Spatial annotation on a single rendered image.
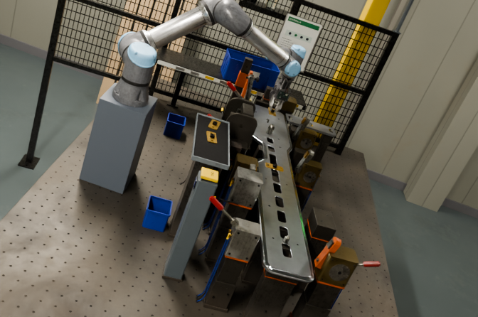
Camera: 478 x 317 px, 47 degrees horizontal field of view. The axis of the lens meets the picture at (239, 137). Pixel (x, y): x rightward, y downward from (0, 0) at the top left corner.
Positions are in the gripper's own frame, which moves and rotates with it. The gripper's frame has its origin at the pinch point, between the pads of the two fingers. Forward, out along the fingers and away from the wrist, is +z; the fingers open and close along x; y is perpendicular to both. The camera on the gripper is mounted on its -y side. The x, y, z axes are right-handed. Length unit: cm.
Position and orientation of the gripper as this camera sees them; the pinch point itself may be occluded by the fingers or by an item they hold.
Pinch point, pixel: (273, 108)
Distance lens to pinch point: 284.0
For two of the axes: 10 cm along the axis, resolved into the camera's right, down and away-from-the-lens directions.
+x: 9.4, 2.9, 1.6
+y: 0.1, 4.7, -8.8
